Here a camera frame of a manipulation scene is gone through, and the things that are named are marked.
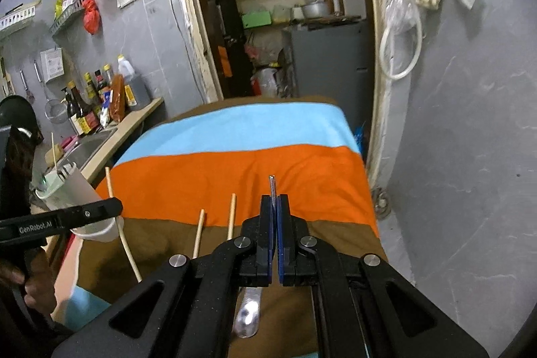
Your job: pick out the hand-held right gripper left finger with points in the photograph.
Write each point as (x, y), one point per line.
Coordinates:
(266, 244)

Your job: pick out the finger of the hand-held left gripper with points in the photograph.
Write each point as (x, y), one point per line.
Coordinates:
(90, 211)

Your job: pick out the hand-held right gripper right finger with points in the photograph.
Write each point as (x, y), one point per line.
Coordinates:
(285, 249)

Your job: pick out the white utensil caddy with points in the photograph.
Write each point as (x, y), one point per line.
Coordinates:
(77, 187)

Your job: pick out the wooden chopstick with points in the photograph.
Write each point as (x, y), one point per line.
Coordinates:
(121, 232)
(198, 234)
(231, 215)
(54, 152)

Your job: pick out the metal spoon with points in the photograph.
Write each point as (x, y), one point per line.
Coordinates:
(247, 320)

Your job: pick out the person's left hand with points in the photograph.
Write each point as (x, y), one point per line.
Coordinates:
(40, 282)

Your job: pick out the steel sink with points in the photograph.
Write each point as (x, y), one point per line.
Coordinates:
(90, 146)

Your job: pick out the yellow sponge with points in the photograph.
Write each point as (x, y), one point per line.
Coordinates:
(53, 155)

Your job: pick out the pink scrubber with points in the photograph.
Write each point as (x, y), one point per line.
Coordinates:
(70, 142)

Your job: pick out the striped blanket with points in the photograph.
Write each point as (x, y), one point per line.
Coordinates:
(235, 173)

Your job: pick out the pump dispenser bottle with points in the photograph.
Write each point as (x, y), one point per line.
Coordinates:
(71, 110)

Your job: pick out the blue white packet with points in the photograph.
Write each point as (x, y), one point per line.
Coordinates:
(105, 108)

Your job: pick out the metal mesh strainer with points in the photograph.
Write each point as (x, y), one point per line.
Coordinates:
(55, 110)

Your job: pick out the orange red packet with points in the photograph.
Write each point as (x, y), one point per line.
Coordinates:
(117, 98)

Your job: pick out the black wok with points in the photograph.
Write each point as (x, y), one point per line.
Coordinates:
(16, 110)

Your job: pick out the cooking oil jug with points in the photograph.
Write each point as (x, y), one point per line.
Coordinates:
(134, 87)

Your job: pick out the white plastic bag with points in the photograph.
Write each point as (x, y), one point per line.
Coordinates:
(264, 81)

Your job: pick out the red plastic bag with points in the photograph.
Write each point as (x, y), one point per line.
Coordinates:
(91, 16)

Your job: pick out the green box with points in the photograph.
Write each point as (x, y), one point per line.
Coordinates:
(256, 20)

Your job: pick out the wooden cutting board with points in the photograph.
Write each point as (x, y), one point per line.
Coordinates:
(325, 19)

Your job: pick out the metal pot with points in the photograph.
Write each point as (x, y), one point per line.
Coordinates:
(315, 10)

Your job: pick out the clear plastic bag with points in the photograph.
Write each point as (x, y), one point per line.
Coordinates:
(398, 12)

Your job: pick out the small white wall basket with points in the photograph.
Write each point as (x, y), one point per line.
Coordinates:
(51, 65)

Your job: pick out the grey wall shelf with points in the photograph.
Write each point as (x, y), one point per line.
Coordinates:
(67, 18)

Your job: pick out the wooden door frame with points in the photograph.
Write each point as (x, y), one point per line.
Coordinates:
(197, 26)

